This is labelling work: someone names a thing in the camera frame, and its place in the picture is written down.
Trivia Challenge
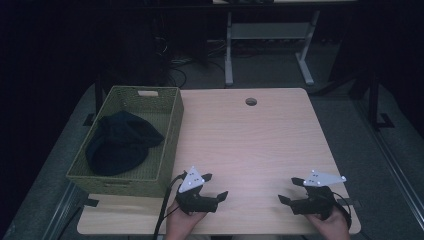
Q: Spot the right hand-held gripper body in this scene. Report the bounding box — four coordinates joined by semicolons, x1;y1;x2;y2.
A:
290;169;347;221

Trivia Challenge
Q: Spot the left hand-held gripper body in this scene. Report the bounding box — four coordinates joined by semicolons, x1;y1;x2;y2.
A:
175;165;220;215

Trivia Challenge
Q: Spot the dark navy printed t-shirt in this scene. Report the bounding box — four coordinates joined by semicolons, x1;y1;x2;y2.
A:
85;110;166;177

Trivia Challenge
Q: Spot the green woven basket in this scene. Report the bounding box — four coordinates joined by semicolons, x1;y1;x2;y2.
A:
65;85;185;199

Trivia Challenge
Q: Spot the person's left hand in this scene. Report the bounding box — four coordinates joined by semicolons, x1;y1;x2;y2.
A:
165;208;208;240

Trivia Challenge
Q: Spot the person's right hand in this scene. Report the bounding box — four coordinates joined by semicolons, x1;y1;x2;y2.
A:
305;207;352;240

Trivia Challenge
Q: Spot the grey metal desk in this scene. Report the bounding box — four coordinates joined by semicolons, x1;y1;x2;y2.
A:
213;0;358;87

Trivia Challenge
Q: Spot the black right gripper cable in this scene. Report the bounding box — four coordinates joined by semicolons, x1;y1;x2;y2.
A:
332;191;353;229

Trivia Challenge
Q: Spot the bundle of floor cables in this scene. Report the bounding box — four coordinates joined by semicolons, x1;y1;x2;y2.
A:
165;39;228;89

